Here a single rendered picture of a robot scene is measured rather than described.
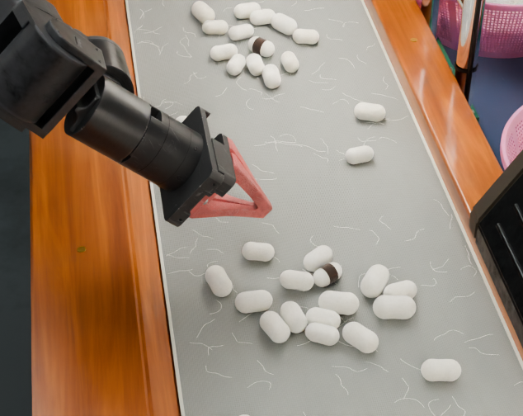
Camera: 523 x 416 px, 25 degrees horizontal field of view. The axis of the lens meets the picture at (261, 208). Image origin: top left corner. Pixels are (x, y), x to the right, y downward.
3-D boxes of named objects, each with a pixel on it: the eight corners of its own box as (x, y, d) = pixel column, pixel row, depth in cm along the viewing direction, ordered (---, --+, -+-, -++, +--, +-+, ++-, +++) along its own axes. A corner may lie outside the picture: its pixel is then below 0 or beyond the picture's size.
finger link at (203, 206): (283, 155, 111) (205, 107, 107) (297, 203, 106) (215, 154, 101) (236, 203, 114) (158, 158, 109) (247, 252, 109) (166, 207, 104)
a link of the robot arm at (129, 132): (56, 141, 97) (97, 88, 95) (49, 100, 102) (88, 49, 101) (124, 179, 100) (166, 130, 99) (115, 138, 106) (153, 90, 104)
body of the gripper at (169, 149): (214, 113, 108) (149, 72, 104) (230, 182, 100) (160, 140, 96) (170, 161, 110) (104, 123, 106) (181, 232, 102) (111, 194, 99)
